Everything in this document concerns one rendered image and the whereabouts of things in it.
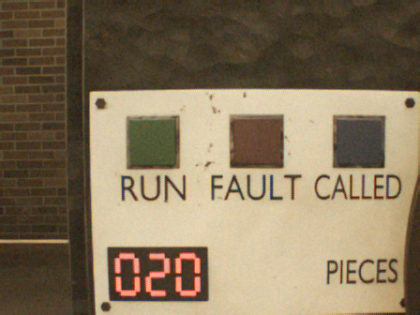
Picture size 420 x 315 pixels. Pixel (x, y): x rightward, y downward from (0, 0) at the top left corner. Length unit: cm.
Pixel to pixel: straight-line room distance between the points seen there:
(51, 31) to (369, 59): 613
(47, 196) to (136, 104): 616
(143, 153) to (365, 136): 17
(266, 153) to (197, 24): 12
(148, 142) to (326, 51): 16
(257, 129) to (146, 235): 12
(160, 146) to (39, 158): 615
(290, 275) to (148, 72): 20
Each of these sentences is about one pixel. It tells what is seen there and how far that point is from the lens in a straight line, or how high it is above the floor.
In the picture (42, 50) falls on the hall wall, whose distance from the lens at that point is 677.
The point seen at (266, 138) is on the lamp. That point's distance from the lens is 65.
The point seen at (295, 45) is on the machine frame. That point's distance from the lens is 68.
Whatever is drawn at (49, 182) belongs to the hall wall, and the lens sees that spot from 679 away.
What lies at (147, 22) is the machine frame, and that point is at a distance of 68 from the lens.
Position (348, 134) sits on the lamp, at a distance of 66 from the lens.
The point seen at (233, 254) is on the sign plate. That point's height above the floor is 111.
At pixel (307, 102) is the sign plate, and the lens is 66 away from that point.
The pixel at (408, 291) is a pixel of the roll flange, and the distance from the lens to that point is 62.
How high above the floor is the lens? 124
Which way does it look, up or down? 8 degrees down
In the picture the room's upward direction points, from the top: straight up
